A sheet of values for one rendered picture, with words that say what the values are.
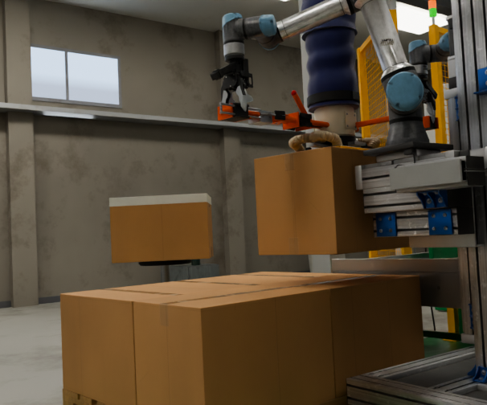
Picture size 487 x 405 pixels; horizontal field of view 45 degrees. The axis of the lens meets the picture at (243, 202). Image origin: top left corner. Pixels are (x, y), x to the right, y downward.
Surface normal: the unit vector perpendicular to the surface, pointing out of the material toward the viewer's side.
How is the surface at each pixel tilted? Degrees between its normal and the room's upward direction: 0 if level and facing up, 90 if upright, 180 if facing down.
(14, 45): 90
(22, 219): 90
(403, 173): 90
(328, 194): 90
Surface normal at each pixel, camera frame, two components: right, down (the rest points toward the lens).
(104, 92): 0.59, -0.07
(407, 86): -0.22, 0.09
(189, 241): -0.01, -0.05
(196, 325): -0.75, 0.00
